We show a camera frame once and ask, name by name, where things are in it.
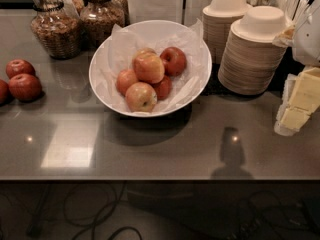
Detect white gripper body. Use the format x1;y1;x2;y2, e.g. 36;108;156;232
292;0;320;67

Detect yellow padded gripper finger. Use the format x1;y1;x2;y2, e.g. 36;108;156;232
272;26;295;48
274;66;320;136

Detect large yellow-red top apple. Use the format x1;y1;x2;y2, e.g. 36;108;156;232
132;53;165;84

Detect small red apple right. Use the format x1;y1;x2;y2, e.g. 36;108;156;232
153;75;172;100

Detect white bowl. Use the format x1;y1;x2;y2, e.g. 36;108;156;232
88;19;213;119

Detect apple behind top apple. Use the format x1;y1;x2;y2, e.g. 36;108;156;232
132;47;156;61

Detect yellow-red front apple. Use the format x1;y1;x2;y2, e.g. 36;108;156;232
125;82;157;112

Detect red apple left in bowl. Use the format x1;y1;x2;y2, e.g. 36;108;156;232
116;69;138;95

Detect red apple on table front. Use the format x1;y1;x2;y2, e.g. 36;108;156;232
8;73;42;102

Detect red apple on table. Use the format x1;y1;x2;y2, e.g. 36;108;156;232
8;73;42;102
6;59;36;79

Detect red apple on table back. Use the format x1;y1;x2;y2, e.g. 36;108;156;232
6;59;36;79

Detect red apple at left edge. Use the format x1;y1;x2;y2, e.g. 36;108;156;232
0;79;10;104

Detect front stack of paper bowls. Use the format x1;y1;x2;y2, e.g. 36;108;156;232
218;6;287;95

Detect stack of paper bowls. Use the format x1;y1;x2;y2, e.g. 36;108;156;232
202;0;250;64
218;6;287;95

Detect back stack of paper bowls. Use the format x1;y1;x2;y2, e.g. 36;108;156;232
202;0;250;64

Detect white paper liner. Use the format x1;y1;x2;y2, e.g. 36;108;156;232
95;18;209;115

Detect glass granola jar right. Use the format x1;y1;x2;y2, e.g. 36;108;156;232
80;0;125;47

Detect glass granola jar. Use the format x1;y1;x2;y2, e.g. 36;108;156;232
30;0;81;59
80;0;125;47

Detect glass granola jar left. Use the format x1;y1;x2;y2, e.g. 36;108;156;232
30;0;81;59

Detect black floor cables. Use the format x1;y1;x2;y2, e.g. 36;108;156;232
0;180;320;240

